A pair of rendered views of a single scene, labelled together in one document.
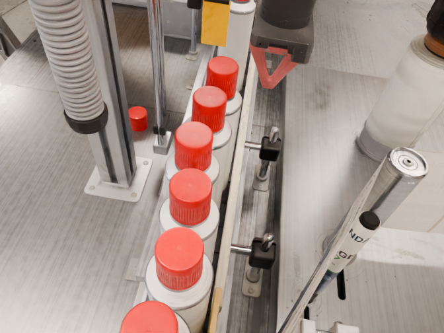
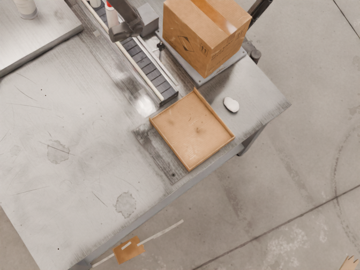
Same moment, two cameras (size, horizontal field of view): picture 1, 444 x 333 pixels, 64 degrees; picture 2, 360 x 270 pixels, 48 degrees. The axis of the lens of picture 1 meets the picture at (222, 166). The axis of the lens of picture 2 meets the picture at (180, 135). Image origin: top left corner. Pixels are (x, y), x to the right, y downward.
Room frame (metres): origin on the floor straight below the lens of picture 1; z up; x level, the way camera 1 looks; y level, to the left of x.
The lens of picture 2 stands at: (1.76, -0.53, 2.56)
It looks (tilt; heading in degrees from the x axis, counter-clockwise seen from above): 70 degrees down; 131
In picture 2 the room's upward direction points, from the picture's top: 11 degrees clockwise
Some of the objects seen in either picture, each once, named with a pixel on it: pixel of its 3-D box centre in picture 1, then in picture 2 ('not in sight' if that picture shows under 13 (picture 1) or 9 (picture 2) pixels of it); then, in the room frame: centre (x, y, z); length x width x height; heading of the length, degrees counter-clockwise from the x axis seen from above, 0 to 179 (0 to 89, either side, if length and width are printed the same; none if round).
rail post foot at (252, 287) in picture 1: (253, 275); not in sight; (0.20, -0.06, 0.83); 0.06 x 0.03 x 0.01; 176
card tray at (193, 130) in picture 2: not in sight; (192, 128); (1.37, -0.01, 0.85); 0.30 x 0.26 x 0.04; 178
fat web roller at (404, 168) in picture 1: (367, 214); not in sight; (0.23, -0.17, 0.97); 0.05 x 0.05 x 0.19
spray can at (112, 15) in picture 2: not in sight; (111, 13); (0.75, 0.01, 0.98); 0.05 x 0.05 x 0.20
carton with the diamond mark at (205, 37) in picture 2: not in sight; (204, 28); (1.06, 0.30, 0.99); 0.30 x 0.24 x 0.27; 4
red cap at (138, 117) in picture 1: (137, 118); not in sight; (0.45, 0.16, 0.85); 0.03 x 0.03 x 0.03
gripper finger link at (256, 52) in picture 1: (275, 51); not in sight; (0.40, -0.05, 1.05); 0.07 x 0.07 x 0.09; 88
